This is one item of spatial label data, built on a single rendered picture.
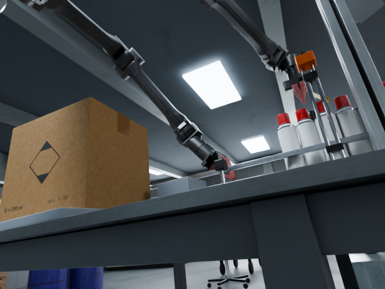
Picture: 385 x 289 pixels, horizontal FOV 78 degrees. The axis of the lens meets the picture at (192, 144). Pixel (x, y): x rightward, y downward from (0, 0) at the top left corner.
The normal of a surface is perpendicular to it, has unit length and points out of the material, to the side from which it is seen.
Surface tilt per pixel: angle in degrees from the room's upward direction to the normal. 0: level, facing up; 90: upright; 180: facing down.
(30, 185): 90
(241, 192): 90
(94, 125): 90
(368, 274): 90
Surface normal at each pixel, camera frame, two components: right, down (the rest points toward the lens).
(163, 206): -0.52, -0.25
